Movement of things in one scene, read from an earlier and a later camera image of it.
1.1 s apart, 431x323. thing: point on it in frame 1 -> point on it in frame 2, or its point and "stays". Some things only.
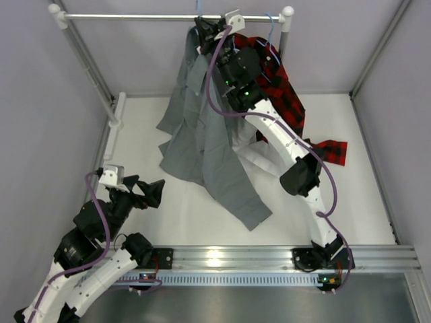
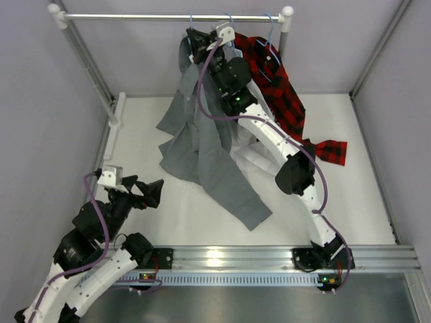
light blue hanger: x=199 y=7 -> x=190 y=26
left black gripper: x=152 y=191 stays
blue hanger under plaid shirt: x=269 y=44 stays
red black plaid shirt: x=279 y=92 stays
